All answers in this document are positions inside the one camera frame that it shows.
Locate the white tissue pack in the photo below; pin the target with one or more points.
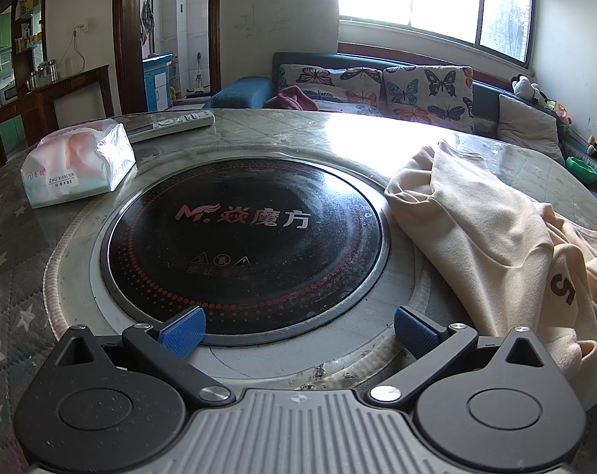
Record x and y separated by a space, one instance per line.
76 163

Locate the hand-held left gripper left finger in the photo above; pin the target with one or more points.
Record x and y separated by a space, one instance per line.
182 332

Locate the pink and green toy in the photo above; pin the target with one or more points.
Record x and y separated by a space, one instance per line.
560 112

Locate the cream sweatshirt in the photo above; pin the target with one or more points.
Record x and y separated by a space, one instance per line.
476 237

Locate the wooden shelf unit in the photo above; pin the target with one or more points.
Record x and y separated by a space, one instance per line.
24 19

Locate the grey pillow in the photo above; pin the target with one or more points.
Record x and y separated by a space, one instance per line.
528 126

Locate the round black induction cooktop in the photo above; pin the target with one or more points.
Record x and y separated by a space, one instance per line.
244 256

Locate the blue sofa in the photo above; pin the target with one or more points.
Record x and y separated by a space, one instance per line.
239 91

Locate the butterfly print cushion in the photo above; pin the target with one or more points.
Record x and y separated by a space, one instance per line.
328 84
427 94

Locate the grey remote control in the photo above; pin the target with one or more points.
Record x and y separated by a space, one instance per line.
175 123

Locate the blue cabinet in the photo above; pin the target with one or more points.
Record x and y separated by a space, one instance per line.
156 84

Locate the dark wooden sideboard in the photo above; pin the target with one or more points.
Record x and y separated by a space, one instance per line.
42 98

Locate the magenta cloth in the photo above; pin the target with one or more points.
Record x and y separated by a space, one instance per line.
296 98

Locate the dark wooden door frame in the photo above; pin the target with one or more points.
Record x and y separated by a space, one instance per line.
128 34

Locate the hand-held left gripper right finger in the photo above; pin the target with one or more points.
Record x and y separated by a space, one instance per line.
417 333

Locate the green bowl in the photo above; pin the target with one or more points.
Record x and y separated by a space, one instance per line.
581 168

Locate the panda plush toy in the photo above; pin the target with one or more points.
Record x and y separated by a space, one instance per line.
525 90

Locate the metal canisters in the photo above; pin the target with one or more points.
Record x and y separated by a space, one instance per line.
44 74

